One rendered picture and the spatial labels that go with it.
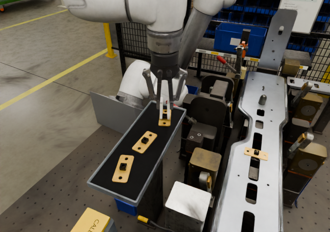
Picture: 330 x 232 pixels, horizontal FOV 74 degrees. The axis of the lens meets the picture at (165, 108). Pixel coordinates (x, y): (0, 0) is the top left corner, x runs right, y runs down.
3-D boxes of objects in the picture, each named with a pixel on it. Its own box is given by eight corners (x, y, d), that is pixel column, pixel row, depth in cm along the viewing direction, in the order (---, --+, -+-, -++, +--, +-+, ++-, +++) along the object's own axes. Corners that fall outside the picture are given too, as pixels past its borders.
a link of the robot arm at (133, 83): (119, 91, 139) (131, 59, 139) (146, 101, 141) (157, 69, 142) (117, 90, 123) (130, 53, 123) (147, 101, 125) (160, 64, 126)
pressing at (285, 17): (277, 70, 132) (299, 10, 111) (257, 66, 136) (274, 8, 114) (277, 69, 133) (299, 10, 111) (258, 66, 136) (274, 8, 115)
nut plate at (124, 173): (126, 183, 54) (125, 180, 53) (111, 181, 54) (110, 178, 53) (134, 156, 60) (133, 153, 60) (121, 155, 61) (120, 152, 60)
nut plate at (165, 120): (170, 126, 70) (170, 123, 69) (158, 126, 70) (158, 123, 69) (171, 110, 76) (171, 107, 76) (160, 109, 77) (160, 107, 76)
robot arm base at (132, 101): (103, 95, 123) (106, 86, 123) (123, 102, 144) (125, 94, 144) (130, 105, 116) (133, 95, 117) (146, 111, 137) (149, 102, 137)
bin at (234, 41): (259, 56, 140) (264, 36, 132) (212, 48, 150) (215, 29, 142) (261, 47, 152) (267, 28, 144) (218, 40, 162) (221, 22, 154)
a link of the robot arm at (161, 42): (182, 33, 51) (181, 57, 54) (182, 21, 58) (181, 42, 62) (144, 32, 51) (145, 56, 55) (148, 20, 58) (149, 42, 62)
